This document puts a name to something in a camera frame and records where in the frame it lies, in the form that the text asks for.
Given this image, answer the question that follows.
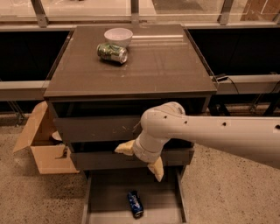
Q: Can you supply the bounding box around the grey middle drawer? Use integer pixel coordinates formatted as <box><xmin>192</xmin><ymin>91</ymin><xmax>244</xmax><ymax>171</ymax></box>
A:
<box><xmin>71</xmin><ymin>139</ymin><xmax>194</xmax><ymax>171</ymax></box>

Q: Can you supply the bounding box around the grey drawer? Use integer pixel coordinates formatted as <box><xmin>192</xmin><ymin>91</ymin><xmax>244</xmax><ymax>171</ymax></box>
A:
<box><xmin>50</xmin><ymin>97</ymin><xmax>205</xmax><ymax>144</ymax></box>
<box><xmin>71</xmin><ymin>139</ymin><xmax>194</xmax><ymax>171</ymax></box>
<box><xmin>81</xmin><ymin>167</ymin><xmax>188</xmax><ymax>224</ymax></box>

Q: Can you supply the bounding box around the black cable with plug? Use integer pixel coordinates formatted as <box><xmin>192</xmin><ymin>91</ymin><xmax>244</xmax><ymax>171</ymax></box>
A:
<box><xmin>213</xmin><ymin>73</ymin><xmax>241</xmax><ymax>95</ymax></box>

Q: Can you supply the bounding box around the open cardboard box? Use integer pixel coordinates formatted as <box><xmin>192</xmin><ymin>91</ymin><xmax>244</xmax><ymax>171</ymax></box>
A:
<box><xmin>13</xmin><ymin>101</ymin><xmax>79</xmax><ymax>174</ymax></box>

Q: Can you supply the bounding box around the white bowl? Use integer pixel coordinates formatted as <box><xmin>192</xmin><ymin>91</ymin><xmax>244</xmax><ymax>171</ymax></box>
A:
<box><xmin>104</xmin><ymin>28</ymin><xmax>133</xmax><ymax>47</ymax></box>

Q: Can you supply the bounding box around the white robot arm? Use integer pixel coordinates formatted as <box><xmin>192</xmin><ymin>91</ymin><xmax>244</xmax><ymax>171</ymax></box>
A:
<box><xmin>115</xmin><ymin>101</ymin><xmax>280</xmax><ymax>180</ymax></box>

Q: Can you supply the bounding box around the grey top drawer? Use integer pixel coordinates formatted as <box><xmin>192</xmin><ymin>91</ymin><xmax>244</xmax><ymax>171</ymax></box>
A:
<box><xmin>50</xmin><ymin>97</ymin><xmax>205</xmax><ymax>144</ymax></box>

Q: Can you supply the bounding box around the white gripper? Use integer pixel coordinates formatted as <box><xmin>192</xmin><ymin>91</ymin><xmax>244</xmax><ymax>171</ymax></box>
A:
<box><xmin>115</xmin><ymin>130</ymin><xmax>170</xmax><ymax>182</ymax></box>

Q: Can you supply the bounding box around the green soda can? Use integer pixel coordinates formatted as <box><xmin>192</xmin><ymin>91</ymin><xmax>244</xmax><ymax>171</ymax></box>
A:
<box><xmin>96</xmin><ymin>43</ymin><xmax>128</xmax><ymax>64</ymax></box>

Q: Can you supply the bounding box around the grey bottom drawer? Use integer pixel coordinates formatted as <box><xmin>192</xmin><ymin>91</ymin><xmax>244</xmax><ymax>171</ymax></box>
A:
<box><xmin>81</xmin><ymin>167</ymin><xmax>188</xmax><ymax>224</ymax></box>

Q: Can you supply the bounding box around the grey drawer cabinet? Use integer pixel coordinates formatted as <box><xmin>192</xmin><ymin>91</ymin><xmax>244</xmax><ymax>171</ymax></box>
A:
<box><xmin>43</xmin><ymin>24</ymin><xmax>218</xmax><ymax>176</ymax></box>

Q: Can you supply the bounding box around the black wheeled stand leg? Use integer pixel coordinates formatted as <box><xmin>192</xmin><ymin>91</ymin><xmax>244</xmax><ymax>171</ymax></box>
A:
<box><xmin>208</xmin><ymin>103</ymin><xmax>230</xmax><ymax>116</ymax></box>

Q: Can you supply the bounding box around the blue pepsi can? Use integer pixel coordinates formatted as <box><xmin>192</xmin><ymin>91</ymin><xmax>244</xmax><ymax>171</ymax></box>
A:
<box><xmin>127</xmin><ymin>191</ymin><xmax>144</xmax><ymax>219</ymax></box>

